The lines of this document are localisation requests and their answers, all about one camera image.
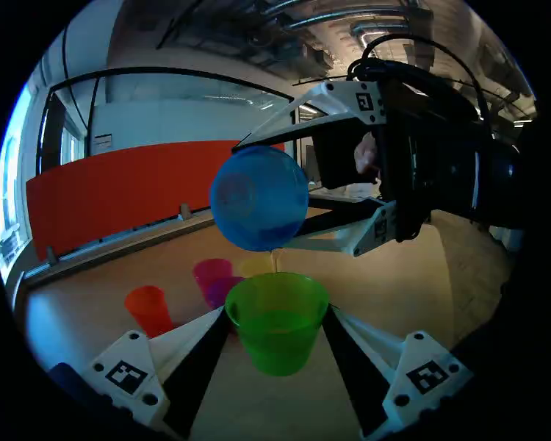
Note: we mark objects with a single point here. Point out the red desk screen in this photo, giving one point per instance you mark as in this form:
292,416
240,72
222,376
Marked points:
128,193

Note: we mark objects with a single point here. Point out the green plastic cup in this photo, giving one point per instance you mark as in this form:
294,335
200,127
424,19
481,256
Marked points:
275,321

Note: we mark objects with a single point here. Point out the blue plastic cup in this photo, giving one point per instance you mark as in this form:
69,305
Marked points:
257,197

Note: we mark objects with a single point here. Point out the pink plastic cup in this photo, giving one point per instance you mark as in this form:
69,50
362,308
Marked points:
209,275

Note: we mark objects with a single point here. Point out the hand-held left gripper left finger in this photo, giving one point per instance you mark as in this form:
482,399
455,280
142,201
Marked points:
135,353

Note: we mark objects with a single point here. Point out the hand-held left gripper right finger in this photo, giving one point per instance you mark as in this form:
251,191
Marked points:
413,363

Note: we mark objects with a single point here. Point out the person's right hand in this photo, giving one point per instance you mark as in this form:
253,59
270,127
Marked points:
365,154

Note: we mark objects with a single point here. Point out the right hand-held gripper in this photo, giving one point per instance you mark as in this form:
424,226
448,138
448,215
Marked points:
445,165

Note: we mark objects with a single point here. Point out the purple plastic cup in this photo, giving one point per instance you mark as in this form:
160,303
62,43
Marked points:
218,291

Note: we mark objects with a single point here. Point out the yellow plastic cup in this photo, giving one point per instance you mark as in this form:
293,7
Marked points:
253,267

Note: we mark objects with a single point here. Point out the orange plastic cup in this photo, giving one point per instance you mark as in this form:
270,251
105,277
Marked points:
148,310

